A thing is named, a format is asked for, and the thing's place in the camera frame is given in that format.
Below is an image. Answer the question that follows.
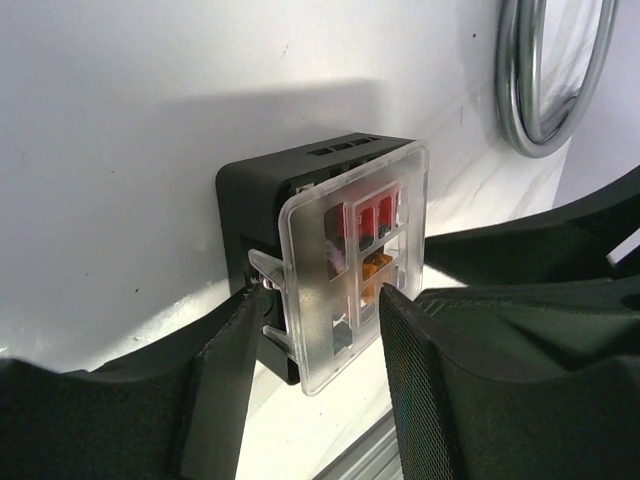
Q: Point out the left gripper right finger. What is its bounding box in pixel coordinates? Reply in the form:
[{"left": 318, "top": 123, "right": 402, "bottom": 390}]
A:
[{"left": 379, "top": 282, "right": 639, "bottom": 479}]

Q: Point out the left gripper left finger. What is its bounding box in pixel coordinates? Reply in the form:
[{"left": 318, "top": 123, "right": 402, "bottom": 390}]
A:
[{"left": 1, "top": 287, "right": 264, "bottom": 479}]

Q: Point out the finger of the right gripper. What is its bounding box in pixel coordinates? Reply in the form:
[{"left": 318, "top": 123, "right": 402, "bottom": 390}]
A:
[{"left": 424, "top": 168, "right": 639, "bottom": 286}]

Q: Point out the black fuse box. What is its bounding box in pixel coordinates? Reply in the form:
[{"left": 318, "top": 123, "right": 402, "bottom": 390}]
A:
[{"left": 215, "top": 133, "right": 417, "bottom": 387}]

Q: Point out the aluminium mounting rail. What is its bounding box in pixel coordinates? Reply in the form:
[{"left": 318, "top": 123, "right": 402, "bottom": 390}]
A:
[{"left": 314, "top": 411, "right": 403, "bottom": 480}]

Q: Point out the grey flexible metal hose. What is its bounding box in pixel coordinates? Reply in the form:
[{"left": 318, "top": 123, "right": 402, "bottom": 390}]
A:
[{"left": 494, "top": 0, "right": 621, "bottom": 157}]

